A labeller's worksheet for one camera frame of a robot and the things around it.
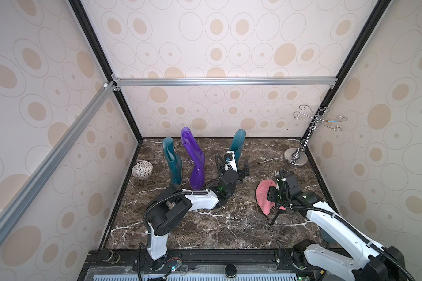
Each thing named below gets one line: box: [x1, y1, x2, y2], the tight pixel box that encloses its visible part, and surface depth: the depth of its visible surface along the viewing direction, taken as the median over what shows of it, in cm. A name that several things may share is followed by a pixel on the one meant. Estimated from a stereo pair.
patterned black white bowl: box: [131, 160, 154, 179], surface depth 102 cm
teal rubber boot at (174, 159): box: [162, 136, 183, 185], surface depth 85 cm
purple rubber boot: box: [180, 126, 206, 191], surface depth 96 cm
